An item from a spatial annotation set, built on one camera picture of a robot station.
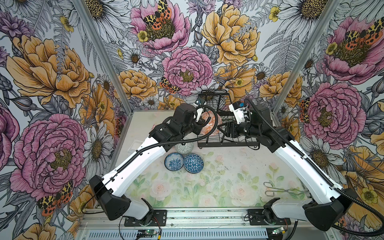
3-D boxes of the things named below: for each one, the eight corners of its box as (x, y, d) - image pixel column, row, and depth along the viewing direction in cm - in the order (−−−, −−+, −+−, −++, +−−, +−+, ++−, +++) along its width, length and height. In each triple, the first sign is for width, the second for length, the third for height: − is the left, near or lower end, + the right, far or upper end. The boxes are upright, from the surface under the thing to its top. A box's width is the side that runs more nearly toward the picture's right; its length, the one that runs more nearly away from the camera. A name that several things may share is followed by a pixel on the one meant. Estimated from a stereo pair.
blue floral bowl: (164, 170, 92) (163, 167, 88) (166, 155, 98) (165, 152, 94) (183, 170, 92) (182, 167, 88) (184, 155, 98) (183, 152, 94)
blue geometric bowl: (182, 169, 92) (181, 164, 87) (189, 156, 98) (189, 151, 93) (198, 177, 89) (198, 172, 84) (205, 162, 95) (205, 158, 90)
